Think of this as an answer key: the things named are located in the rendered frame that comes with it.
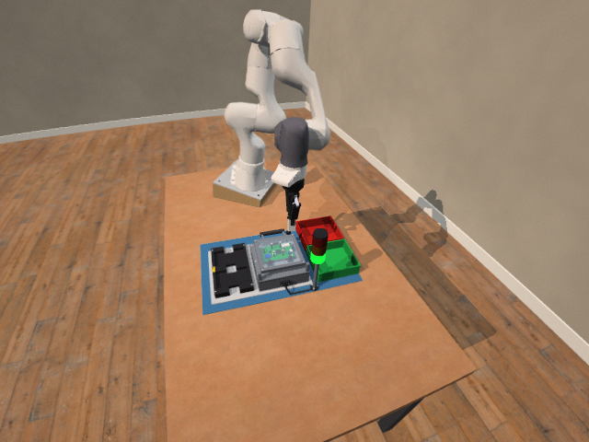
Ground green bin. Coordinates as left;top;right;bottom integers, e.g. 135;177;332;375
306;239;361;282

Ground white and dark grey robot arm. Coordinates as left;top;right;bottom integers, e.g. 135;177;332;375
225;10;330;192

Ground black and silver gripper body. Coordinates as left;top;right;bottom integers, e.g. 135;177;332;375
282;178;305;203

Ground red open-top bin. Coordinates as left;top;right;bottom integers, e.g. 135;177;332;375
295;216;344;252

